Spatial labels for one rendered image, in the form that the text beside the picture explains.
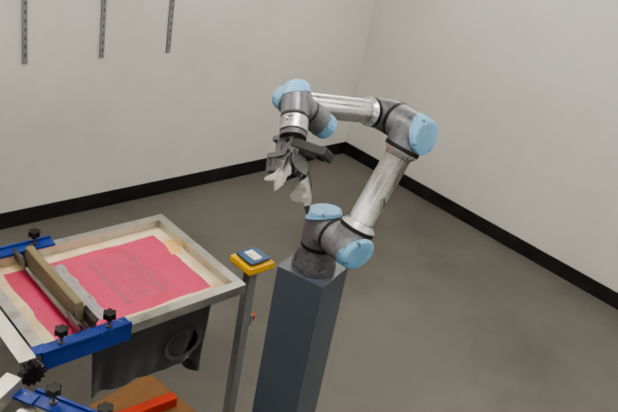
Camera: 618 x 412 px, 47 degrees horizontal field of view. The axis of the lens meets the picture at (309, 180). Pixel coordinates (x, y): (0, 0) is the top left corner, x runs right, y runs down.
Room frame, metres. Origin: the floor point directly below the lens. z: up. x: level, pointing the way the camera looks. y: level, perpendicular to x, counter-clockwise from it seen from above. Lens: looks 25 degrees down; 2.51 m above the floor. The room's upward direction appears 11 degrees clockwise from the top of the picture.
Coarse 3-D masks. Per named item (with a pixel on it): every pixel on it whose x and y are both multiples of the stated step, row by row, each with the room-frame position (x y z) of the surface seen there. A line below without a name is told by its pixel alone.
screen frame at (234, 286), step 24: (72, 240) 2.30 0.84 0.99; (96, 240) 2.37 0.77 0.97; (192, 240) 2.46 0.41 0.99; (0, 264) 2.10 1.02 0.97; (216, 264) 2.33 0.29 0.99; (0, 288) 1.94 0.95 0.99; (216, 288) 2.17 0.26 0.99; (240, 288) 2.21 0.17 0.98; (168, 312) 1.99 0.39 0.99; (24, 336) 1.73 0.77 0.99
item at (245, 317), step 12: (240, 264) 2.42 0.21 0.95; (264, 264) 2.45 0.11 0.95; (252, 276) 2.46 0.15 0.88; (252, 288) 2.47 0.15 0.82; (240, 300) 2.47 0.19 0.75; (252, 300) 2.47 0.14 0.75; (240, 312) 2.46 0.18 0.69; (240, 324) 2.45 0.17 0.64; (240, 336) 2.45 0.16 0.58; (240, 348) 2.46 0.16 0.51; (240, 360) 2.46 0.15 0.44; (228, 372) 2.47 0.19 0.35; (240, 372) 2.47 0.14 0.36; (228, 384) 2.46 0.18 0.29; (228, 396) 2.46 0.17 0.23; (228, 408) 2.45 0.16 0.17
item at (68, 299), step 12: (36, 252) 2.08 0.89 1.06; (36, 264) 2.04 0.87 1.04; (48, 264) 2.03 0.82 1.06; (48, 276) 1.98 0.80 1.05; (60, 276) 1.98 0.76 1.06; (48, 288) 1.97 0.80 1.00; (60, 288) 1.92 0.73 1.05; (60, 300) 1.91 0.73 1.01; (72, 300) 1.86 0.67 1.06; (72, 312) 1.86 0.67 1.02
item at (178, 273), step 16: (160, 272) 2.25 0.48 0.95; (176, 272) 2.27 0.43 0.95; (192, 272) 2.29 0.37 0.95; (96, 288) 2.09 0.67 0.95; (192, 288) 2.19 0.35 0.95; (32, 304) 1.93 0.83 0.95; (48, 304) 1.95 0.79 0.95; (112, 304) 2.01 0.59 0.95; (128, 304) 2.03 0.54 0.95; (144, 304) 2.04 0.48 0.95; (48, 320) 1.87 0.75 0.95; (64, 320) 1.88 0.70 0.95; (64, 336) 1.81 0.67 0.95
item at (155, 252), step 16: (144, 240) 2.45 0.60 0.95; (80, 256) 2.26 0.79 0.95; (96, 256) 2.28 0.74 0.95; (144, 256) 2.34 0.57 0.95; (160, 256) 2.36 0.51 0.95; (176, 256) 2.38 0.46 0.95; (16, 272) 2.09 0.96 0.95; (80, 272) 2.16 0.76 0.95; (16, 288) 2.00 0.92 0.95; (32, 288) 2.02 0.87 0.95
